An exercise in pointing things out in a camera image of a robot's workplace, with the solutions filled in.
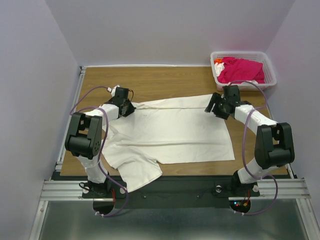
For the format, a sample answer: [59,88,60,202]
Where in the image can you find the orange garment in basket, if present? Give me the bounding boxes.
[213,58,222,64]

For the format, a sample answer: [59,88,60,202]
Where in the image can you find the aluminium right table rail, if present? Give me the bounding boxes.
[264,88,301,172]

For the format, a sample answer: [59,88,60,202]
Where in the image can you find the aluminium left table rail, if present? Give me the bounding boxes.
[49,66,87,180]

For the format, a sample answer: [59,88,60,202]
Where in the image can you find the magenta t shirt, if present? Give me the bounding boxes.
[217,56,265,84]

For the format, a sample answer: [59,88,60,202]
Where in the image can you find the aluminium table rail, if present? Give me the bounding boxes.
[264,88,301,172]
[49,66,87,180]

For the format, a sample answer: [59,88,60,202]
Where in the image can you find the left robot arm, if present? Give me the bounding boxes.
[64,85,136,197]

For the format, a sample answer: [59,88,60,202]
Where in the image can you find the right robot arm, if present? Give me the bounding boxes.
[204,85,295,195]

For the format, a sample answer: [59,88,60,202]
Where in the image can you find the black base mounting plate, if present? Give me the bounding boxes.
[79,175,260,209]

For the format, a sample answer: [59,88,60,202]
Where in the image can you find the white garment in basket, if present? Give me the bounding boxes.
[214,62,225,78]

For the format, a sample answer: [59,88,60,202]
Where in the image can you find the white plastic laundry basket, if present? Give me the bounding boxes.
[210,51,277,91]

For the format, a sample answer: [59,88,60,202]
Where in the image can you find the white t shirt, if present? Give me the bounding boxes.
[102,95,235,192]

